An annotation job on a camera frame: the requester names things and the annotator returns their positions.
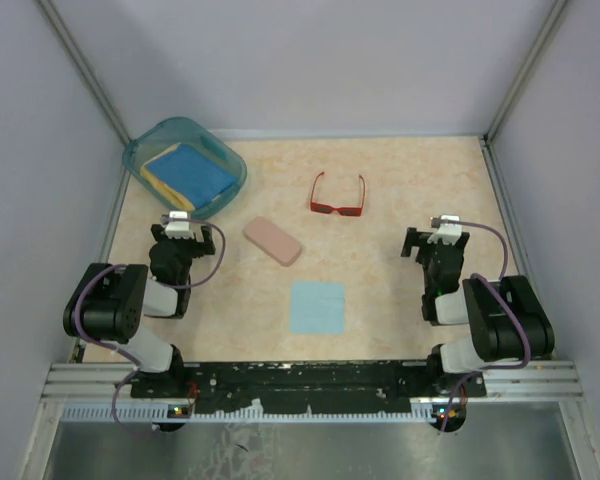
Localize blue towel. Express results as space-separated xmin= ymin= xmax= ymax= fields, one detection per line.
xmin=144 ymin=143 xmax=236 ymax=207

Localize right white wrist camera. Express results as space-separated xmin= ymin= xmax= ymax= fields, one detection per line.
xmin=427 ymin=214 xmax=463 ymax=245

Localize teal plastic bin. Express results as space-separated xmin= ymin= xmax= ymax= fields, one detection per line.
xmin=122 ymin=117 xmax=247 ymax=219

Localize white slotted cable duct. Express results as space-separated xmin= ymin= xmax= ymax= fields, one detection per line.
xmin=59 ymin=400 xmax=448 ymax=425

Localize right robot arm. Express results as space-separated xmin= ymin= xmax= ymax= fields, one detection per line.
xmin=401 ymin=224 xmax=555 ymax=396

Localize light blue cleaning cloth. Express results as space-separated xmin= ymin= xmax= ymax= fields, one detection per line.
xmin=290 ymin=281 xmax=345 ymax=335

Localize pink glasses case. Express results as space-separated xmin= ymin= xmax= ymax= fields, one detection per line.
xmin=243 ymin=216 xmax=302 ymax=267

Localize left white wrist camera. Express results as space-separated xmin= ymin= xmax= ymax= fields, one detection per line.
xmin=161 ymin=211 xmax=196 ymax=240

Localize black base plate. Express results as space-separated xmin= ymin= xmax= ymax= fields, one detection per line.
xmin=131 ymin=360 xmax=462 ymax=415

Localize aluminium front rail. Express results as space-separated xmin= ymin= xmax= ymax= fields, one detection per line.
xmin=41 ymin=361 xmax=584 ymax=403

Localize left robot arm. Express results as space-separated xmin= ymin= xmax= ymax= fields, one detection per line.
xmin=63 ymin=219 xmax=226 ymax=397

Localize yellow towel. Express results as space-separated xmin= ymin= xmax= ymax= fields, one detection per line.
xmin=140 ymin=143 xmax=196 ymax=211

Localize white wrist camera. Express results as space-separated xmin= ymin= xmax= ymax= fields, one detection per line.
xmin=427 ymin=214 xmax=463 ymax=245
xmin=161 ymin=211 xmax=196 ymax=240

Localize red sunglasses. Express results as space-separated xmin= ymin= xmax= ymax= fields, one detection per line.
xmin=309 ymin=171 xmax=366 ymax=218

